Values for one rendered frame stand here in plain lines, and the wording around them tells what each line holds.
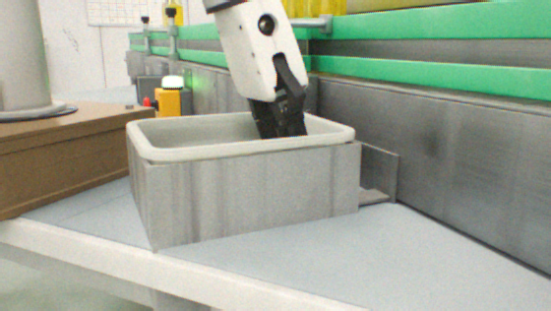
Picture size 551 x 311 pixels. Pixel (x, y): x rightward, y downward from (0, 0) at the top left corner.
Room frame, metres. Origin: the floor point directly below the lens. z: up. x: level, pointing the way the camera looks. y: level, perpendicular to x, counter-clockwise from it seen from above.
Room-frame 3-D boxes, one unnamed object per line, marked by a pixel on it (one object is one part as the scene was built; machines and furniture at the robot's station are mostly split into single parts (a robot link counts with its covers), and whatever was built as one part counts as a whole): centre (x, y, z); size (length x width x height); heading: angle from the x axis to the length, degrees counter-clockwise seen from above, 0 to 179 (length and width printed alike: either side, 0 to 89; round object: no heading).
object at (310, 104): (0.63, -0.01, 0.85); 0.09 x 0.04 x 0.07; 114
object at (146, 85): (1.24, 0.36, 0.79); 0.08 x 0.08 x 0.08; 24
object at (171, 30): (1.15, 0.29, 0.94); 0.07 x 0.04 x 0.13; 114
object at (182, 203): (0.49, 0.02, 0.79); 0.27 x 0.17 x 0.08; 114
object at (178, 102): (0.99, 0.24, 0.79); 0.07 x 0.07 x 0.07; 24
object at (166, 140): (0.48, 0.05, 0.80); 0.22 x 0.17 x 0.09; 114
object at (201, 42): (1.45, 0.38, 0.92); 1.75 x 0.01 x 0.08; 24
